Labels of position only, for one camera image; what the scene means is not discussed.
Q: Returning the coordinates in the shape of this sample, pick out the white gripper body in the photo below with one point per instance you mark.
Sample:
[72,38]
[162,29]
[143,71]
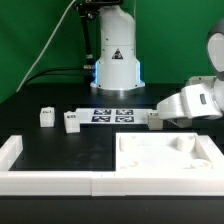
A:
[193,101]

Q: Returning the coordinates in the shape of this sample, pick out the white square tabletop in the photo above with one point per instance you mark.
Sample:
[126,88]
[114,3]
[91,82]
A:
[160,151]

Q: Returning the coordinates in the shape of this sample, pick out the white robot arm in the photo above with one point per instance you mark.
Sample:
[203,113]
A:
[117,73]

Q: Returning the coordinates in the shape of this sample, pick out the white U-shaped fence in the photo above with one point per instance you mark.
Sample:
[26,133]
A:
[200,182]

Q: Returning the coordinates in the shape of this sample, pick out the white AprilTag base plate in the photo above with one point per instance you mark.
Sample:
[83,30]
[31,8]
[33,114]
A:
[111,116]

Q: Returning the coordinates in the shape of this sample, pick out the black camera stand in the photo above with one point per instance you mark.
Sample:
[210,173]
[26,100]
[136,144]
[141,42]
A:
[88,10]

